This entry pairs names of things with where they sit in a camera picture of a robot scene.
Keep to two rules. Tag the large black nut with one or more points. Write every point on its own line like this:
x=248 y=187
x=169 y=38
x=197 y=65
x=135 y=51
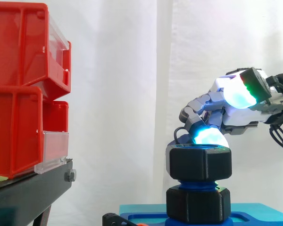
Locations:
x=198 y=163
x=198 y=204

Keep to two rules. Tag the turquoise plate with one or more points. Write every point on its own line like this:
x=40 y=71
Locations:
x=141 y=207

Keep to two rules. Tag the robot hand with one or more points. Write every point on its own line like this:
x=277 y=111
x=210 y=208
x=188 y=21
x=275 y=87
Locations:
x=233 y=115

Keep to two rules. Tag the red storage bin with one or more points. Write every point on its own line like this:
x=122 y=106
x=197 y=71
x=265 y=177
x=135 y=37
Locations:
x=14 y=131
x=11 y=44

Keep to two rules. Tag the black stand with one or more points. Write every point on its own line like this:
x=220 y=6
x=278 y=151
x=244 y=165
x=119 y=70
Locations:
x=26 y=197

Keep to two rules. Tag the blue bolt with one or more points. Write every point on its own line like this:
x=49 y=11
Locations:
x=198 y=185

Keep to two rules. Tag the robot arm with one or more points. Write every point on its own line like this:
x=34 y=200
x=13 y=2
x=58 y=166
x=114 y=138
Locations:
x=277 y=119

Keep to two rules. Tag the blue plate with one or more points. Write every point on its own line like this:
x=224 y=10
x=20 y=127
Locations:
x=146 y=219

